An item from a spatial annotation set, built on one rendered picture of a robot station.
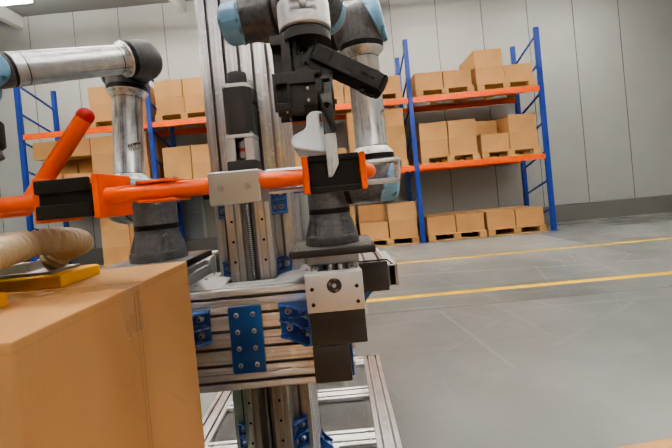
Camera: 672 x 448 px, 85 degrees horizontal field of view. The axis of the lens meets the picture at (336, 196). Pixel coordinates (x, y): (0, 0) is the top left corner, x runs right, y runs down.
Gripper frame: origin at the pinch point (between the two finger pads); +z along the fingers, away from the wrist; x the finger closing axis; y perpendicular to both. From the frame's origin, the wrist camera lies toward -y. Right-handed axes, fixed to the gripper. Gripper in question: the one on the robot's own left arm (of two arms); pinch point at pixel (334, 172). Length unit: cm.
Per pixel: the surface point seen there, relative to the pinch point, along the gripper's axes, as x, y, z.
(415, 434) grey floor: -122, -29, 119
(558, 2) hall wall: -815, -607, -413
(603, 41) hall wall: -813, -705, -308
